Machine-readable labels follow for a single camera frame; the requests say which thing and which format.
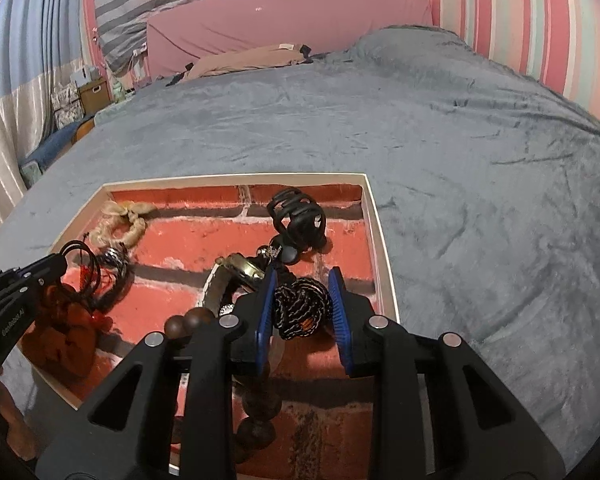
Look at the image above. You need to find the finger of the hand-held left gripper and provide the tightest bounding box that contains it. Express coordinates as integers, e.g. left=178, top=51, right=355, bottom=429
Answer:
left=0, top=252, right=70, bottom=306

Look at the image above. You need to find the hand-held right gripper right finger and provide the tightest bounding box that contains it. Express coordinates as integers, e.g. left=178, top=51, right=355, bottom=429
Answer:
left=328, top=266, right=566, bottom=480

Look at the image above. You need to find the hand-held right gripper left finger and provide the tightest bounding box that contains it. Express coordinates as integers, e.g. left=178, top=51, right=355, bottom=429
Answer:
left=35, top=264, right=281, bottom=480

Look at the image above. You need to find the knotted cord hair tie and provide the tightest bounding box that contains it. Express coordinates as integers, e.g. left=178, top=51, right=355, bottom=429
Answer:
left=271, top=277, right=332, bottom=371

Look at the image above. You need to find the red cord with gold charms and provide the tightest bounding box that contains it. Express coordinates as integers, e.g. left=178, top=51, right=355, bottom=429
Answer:
left=77, top=259, right=128, bottom=291

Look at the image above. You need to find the white band wristwatch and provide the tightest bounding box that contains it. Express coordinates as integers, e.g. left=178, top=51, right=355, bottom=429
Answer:
left=200, top=253, right=266, bottom=318

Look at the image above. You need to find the black cord bracelet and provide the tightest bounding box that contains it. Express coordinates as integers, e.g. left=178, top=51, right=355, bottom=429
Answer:
left=92, top=246, right=135, bottom=311

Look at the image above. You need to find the orange scrunchie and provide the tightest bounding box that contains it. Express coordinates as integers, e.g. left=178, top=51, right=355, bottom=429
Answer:
left=20, top=282, right=112, bottom=378

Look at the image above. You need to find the black hair ties red bead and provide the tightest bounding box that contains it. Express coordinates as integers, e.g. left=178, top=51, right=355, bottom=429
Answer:
left=59, top=240, right=106, bottom=328

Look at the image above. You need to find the brown wooden bead bracelet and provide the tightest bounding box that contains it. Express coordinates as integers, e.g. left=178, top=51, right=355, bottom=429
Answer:
left=164, top=307, right=283, bottom=466

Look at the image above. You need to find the cream tray with brick lining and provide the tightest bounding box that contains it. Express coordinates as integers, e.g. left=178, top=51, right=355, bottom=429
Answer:
left=17, top=172, right=401, bottom=480

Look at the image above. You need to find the person's left hand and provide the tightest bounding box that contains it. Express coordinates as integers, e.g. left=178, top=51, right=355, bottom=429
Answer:
left=0, top=377, right=37, bottom=461

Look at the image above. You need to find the black claw hair clip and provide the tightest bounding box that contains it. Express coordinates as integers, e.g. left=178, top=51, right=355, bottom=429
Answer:
left=266, top=186, right=329, bottom=253

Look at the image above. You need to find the beige scrunchie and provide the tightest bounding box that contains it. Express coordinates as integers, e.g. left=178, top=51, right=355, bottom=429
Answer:
left=89, top=200, right=157, bottom=251

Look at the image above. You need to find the sheer white curtain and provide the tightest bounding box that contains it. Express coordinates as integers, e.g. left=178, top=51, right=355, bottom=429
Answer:
left=0, top=57, right=88, bottom=251

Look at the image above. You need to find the blue folded fabric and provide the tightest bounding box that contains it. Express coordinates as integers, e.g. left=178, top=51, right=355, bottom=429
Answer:
left=17, top=112, right=98, bottom=171

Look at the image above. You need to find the patterned storage box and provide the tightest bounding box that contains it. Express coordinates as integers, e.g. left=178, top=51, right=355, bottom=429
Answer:
left=50, top=82, right=81, bottom=128

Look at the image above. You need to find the brown storage box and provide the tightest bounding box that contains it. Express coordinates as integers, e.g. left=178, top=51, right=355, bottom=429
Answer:
left=77, top=77, right=110, bottom=113

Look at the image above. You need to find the blue striped curtain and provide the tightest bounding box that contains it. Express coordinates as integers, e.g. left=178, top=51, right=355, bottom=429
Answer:
left=0, top=0, right=88, bottom=111

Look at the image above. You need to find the tan folded cloth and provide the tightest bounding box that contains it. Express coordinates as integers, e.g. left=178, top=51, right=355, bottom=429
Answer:
left=185, top=44, right=306, bottom=78

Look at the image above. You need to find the pink pillow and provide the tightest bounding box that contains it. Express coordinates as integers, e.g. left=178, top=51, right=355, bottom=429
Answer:
left=146, top=0, right=433, bottom=83

